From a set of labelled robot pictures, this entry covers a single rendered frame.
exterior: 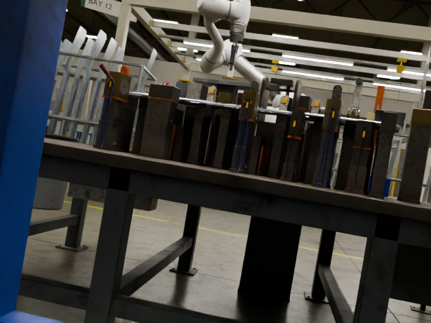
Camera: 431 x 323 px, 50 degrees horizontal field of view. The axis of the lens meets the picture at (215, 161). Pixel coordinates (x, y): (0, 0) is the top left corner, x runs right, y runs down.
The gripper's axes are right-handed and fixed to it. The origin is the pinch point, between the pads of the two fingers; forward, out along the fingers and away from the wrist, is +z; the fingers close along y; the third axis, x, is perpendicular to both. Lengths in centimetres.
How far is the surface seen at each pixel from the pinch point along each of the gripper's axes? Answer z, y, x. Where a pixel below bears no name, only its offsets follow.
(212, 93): 16.6, 20.7, -5.7
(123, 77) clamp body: 19, 45, -45
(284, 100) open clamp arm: 15.7, 30.0, 30.1
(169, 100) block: 27, 51, -21
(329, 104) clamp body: 21, 73, 45
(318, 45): -207, -667, 111
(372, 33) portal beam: -204, -538, 183
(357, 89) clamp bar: 6, 35, 62
